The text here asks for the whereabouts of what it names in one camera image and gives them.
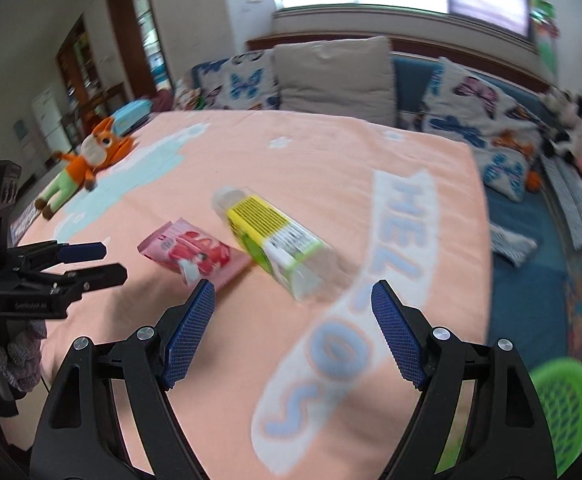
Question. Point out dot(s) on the cow plush toy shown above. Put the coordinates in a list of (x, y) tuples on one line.
[(564, 140)]

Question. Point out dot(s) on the grey patterned folded cloth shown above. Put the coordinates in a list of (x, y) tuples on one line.
[(567, 185)]

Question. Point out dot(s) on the green plastic mesh basket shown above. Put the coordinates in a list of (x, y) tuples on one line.
[(559, 386)]

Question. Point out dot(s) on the peach hello blanket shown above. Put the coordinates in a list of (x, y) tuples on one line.
[(293, 378)]

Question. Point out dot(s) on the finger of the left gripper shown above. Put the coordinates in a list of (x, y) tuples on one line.
[(44, 255), (33, 295)]

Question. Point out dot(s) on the butterfly pillow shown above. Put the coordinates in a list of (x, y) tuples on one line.
[(504, 136), (245, 81)]

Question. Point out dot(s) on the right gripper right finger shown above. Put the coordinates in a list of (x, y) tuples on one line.
[(506, 436)]

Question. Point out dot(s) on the small grey patterned cloth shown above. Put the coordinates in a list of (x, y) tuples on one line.
[(512, 246)]

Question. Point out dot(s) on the butterfly pillow right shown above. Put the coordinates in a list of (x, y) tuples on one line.
[(504, 136)]

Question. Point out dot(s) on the orange fox plush toy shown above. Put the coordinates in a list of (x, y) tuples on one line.
[(100, 150)]

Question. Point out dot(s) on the yellow label clear bottle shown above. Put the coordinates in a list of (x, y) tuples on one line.
[(296, 258)]

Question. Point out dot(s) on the small orange ball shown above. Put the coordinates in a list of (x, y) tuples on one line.
[(534, 182)]

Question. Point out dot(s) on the butterfly pillow left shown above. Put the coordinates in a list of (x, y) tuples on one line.
[(245, 81)]

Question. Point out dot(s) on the beige plain cushion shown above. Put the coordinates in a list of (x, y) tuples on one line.
[(348, 77)]

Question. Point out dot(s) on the pink snack wrapper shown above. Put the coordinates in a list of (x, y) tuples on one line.
[(194, 254)]

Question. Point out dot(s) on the blue sofa mattress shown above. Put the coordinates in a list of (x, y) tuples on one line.
[(531, 259)]

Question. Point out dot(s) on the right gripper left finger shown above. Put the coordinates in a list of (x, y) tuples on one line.
[(79, 435)]

